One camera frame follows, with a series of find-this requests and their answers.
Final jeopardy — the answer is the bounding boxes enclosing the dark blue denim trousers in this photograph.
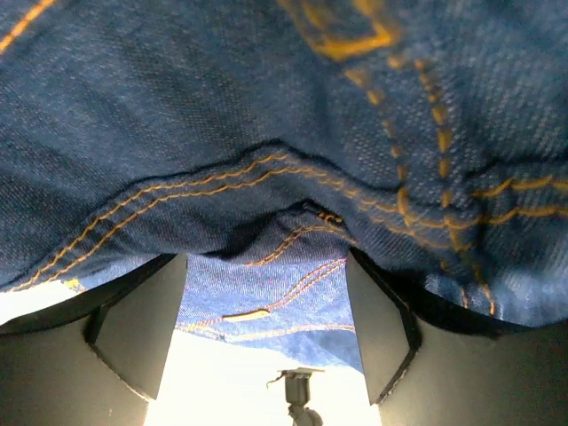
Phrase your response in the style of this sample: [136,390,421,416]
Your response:
[1,1,567,367]

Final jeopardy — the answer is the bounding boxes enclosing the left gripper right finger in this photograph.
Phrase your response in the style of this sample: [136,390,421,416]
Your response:
[346,249,567,425]

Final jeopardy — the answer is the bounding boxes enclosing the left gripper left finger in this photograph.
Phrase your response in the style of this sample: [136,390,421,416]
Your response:
[1,255,187,425]

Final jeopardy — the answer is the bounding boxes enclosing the overhead camera mount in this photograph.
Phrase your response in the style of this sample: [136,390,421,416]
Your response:
[265,367,323,426]

